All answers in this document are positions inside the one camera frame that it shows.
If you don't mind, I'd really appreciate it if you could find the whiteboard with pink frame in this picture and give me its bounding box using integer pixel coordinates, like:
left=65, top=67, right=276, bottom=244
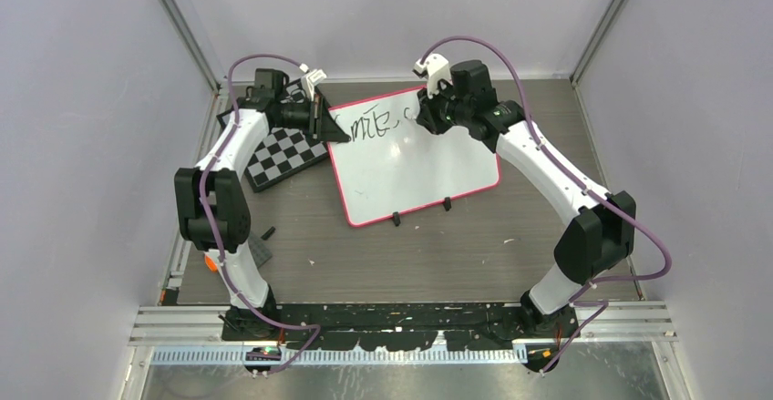
left=328, top=87, right=501, bottom=228

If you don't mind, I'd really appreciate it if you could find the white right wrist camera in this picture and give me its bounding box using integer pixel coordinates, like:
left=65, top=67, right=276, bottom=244
left=413, top=53, right=451, bottom=98

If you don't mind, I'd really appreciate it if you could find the black white chessboard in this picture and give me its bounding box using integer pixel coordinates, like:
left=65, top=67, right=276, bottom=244
left=217, top=77, right=332, bottom=194

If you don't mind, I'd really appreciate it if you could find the black wire whiteboard stand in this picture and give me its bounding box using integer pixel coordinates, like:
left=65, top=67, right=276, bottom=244
left=389, top=197, right=453, bottom=227

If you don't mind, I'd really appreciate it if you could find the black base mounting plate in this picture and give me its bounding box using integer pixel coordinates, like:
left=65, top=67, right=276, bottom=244
left=220, top=303, right=578, bottom=352

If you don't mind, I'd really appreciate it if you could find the aluminium frame rail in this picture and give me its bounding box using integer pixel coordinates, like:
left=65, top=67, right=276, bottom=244
left=129, top=302, right=677, bottom=368

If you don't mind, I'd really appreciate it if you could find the orange curved brick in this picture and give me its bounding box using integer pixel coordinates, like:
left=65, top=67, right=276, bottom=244
left=204, top=256, right=218, bottom=272

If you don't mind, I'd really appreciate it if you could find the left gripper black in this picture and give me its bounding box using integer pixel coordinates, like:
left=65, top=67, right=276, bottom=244
left=275, top=95, right=348, bottom=142

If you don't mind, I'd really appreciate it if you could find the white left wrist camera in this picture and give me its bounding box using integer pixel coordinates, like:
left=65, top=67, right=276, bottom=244
left=298, top=63, right=327, bottom=100

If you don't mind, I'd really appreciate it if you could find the black marker cap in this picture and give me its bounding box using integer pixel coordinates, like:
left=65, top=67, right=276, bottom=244
left=261, top=226, right=276, bottom=241

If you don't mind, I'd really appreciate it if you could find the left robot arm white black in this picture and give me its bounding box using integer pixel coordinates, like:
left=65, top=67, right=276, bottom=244
left=174, top=67, right=350, bottom=340

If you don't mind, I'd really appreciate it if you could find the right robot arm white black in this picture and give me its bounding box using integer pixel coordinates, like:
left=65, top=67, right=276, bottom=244
left=413, top=54, right=636, bottom=337

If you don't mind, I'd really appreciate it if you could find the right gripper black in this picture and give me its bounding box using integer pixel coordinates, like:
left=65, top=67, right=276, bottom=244
left=418, top=78, right=472, bottom=135

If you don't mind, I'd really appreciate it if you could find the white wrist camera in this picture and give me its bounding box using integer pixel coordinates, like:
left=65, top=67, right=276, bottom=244
left=298, top=63, right=327, bottom=100
left=413, top=53, right=451, bottom=98

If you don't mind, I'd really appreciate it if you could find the grey studded baseplate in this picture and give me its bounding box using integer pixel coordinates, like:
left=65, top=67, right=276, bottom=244
left=247, top=233, right=273, bottom=269

